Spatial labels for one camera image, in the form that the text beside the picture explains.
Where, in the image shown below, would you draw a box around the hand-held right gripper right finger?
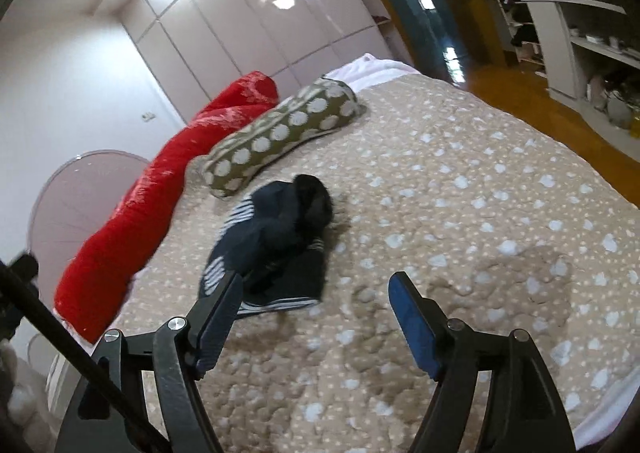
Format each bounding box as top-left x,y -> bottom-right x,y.
387,271 -> 573,453

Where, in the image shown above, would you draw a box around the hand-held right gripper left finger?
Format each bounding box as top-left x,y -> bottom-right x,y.
54,272 -> 244,453

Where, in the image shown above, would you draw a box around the striped navy white pants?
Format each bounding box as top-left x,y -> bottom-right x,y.
200,174 -> 335,316

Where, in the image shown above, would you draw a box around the red quilt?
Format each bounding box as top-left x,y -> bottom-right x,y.
54,71 -> 280,344

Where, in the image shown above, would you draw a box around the beige quilted bedspread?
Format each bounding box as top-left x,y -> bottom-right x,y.
92,78 -> 640,453

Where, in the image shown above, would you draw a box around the olive printed pillow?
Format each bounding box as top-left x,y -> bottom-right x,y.
201,77 -> 367,198

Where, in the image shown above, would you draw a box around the dark teal door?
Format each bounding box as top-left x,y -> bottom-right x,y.
345,0 -> 471,84

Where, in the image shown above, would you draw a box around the white shelving unit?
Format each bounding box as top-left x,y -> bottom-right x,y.
520,0 -> 640,154

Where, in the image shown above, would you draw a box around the glossy white wardrobe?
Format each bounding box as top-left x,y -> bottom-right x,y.
92,0 -> 395,128

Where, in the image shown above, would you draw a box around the black cable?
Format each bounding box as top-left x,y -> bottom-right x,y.
0,253 -> 172,453

